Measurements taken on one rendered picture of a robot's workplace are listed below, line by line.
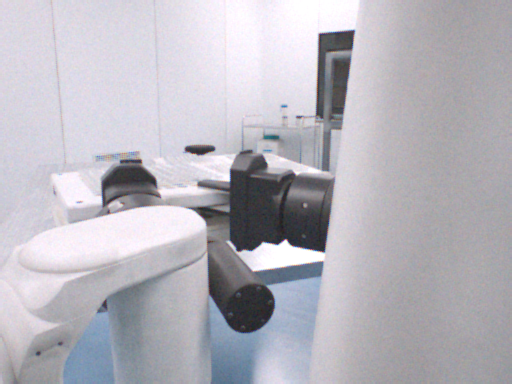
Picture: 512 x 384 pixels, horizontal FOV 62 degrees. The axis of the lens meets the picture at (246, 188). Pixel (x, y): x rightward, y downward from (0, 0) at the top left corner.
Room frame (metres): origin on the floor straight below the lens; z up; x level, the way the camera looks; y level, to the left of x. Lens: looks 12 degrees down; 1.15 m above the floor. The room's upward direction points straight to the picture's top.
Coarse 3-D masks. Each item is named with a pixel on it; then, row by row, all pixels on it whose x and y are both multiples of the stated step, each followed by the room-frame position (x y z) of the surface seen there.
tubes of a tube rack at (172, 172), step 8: (104, 168) 0.65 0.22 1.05; (152, 168) 0.66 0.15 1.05; (160, 168) 0.65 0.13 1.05; (168, 168) 0.65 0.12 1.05; (176, 168) 0.64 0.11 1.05; (184, 168) 0.65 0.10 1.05; (96, 176) 0.60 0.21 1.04; (160, 176) 0.58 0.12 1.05; (168, 176) 0.59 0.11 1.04; (176, 176) 0.58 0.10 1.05; (184, 176) 0.59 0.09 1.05; (192, 176) 0.58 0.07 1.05; (200, 176) 0.58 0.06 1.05; (176, 184) 0.56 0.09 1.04
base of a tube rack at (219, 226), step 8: (56, 208) 0.62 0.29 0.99; (56, 216) 0.59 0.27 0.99; (64, 216) 0.57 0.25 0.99; (216, 216) 0.57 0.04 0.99; (224, 216) 0.57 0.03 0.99; (56, 224) 0.59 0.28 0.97; (64, 224) 0.53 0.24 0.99; (208, 224) 0.53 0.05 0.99; (216, 224) 0.53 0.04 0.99; (224, 224) 0.53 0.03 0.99; (208, 232) 0.52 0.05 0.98; (216, 232) 0.53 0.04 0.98; (224, 232) 0.53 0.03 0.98
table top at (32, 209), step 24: (48, 168) 1.85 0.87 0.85; (72, 168) 1.85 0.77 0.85; (24, 192) 1.36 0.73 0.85; (48, 192) 1.36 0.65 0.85; (24, 216) 1.07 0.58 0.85; (48, 216) 1.07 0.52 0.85; (0, 240) 0.88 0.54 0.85; (24, 240) 0.88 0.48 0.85; (0, 264) 0.74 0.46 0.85; (264, 264) 0.75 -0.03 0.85; (288, 264) 0.75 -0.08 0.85; (312, 264) 0.76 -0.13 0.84; (96, 312) 0.62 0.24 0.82
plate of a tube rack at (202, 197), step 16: (64, 176) 0.63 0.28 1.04; (224, 176) 0.63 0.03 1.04; (64, 192) 0.52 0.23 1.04; (80, 192) 0.52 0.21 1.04; (160, 192) 0.52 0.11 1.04; (176, 192) 0.52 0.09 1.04; (192, 192) 0.52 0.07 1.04; (208, 192) 0.52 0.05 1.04; (64, 208) 0.46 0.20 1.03; (80, 208) 0.45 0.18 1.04; (96, 208) 0.46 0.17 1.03
